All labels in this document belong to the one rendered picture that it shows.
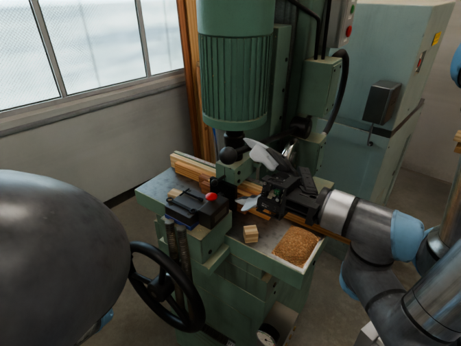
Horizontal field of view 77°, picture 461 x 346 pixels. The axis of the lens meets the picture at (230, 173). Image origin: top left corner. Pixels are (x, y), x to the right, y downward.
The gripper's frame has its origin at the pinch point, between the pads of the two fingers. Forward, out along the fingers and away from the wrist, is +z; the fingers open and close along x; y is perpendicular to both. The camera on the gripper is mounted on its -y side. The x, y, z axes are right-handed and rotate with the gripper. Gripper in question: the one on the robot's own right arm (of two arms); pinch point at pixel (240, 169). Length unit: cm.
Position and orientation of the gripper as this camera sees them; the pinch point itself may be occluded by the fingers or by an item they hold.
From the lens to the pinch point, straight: 64.6
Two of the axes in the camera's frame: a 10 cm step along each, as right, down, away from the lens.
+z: -8.3, -3.2, 4.6
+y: -5.5, 3.1, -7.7
